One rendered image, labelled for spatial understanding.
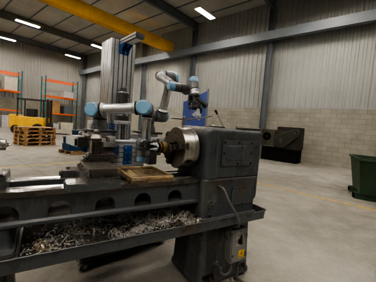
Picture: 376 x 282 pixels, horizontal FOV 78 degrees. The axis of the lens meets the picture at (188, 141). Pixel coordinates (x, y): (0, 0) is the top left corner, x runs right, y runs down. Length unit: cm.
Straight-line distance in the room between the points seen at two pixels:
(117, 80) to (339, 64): 1047
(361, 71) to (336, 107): 157
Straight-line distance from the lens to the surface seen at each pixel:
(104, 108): 199
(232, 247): 205
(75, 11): 1292
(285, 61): 1248
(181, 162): 169
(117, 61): 245
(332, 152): 1148
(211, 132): 169
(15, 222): 150
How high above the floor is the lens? 126
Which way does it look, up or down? 4 degrees down
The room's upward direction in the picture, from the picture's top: 4 degrees clockwise
